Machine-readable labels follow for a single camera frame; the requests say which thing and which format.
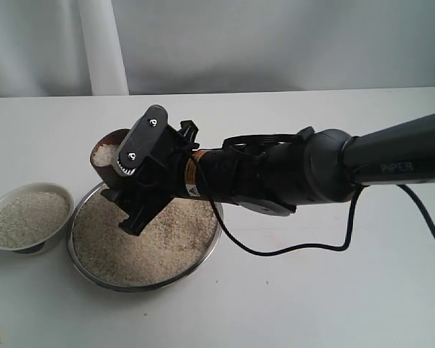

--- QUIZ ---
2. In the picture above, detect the brown wooden cup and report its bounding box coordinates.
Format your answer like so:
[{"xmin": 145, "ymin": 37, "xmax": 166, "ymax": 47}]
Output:
[{"xmin": 90, "ymin": 128, "xmax": 130, "ymax": 190}]

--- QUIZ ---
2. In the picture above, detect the white backdrop curtain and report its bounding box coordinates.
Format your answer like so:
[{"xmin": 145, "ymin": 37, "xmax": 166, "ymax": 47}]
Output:
[{"xmin": 0, "ymin": 1, "xmax": 435, "ymax": 97}]

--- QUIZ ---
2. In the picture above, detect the cream ceramic bowl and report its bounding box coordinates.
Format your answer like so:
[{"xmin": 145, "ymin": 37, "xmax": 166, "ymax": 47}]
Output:
[{"xmin": 0, "ymin": 183, "xmax": 74, "ymax": 255}]

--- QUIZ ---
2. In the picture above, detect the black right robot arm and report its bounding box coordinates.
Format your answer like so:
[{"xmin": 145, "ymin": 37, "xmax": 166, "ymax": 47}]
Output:
[{"xmin": 96, "ymin": 105, "xmax": 435, "ymax": 236}]

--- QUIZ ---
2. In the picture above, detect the steel rice basin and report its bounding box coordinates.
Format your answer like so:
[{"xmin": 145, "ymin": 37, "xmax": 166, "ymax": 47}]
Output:
[{"xmin": 67, "ymin": 183, "xmax": 221, "ymax": 293}]

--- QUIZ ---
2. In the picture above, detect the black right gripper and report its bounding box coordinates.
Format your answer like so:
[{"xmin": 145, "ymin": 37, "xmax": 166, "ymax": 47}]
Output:
[{"xmin": 101, "ymin": 104, "xmax": 198, "ymax": 236}]

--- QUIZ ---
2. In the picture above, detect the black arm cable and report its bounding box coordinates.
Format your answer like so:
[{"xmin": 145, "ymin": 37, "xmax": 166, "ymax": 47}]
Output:
[{"xmin": 188, "ymin": 152, "xmax": 435, "ymax": 264}]

